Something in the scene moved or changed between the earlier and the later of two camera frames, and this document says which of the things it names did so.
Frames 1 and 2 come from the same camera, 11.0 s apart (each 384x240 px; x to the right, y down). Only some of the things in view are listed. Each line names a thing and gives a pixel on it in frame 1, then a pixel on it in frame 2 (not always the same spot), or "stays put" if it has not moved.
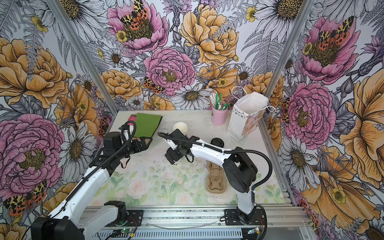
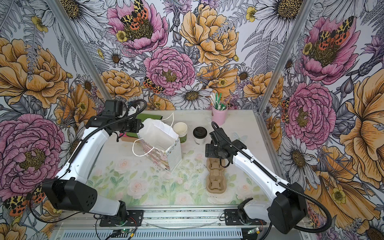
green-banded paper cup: [182, 126] stays put
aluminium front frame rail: [288, 216] stays put
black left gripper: [144, 147] -> [137, 122]
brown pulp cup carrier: [216, 182] stays put
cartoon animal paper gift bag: [246, 113] -> [158, 139]
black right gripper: [175, 157] -> [209, 150]
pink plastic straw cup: [219, 117] stays put
